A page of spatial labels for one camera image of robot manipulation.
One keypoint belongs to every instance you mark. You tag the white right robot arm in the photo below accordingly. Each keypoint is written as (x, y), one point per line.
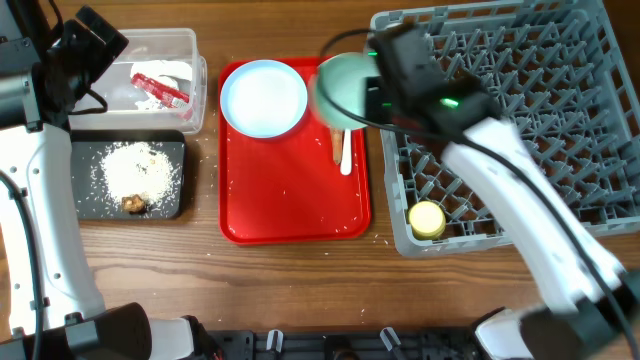
(588, 298)

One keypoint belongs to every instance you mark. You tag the large light blue plate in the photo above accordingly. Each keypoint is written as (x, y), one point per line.
(263, 99)

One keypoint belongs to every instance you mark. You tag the small light blue bowl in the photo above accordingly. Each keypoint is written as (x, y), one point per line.
(395, 25)

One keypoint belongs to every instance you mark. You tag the clear plastic bin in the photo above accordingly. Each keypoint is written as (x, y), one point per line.
(114, 86)

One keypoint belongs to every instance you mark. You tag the grey dishwasher rack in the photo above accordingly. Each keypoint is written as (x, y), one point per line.
(556, 70)

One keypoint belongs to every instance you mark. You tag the yellow plastic cup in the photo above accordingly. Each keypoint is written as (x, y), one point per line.
(427, 220)

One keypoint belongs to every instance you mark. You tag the red serving tray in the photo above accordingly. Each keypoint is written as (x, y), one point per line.
(289, 189)

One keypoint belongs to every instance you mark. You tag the red and white wrapper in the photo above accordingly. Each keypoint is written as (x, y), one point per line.
(165, 83)

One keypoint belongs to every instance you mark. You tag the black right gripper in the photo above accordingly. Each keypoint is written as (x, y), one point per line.
(373, 100)

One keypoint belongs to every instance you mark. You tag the white plastic spoon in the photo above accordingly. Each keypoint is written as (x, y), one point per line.
(346, 161)

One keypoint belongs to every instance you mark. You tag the brown food scrap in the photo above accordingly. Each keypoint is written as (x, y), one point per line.
(133, 204)

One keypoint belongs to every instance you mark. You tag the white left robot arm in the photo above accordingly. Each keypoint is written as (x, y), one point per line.
(57, 311)

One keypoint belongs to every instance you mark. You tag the light green bowl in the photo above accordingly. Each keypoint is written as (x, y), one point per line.
(344, 78)

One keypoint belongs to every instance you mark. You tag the black tray bin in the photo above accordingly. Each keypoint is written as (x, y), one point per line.
(86, 144)

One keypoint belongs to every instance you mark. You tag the white rice pile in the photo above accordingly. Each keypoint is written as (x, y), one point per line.
(152, 170)

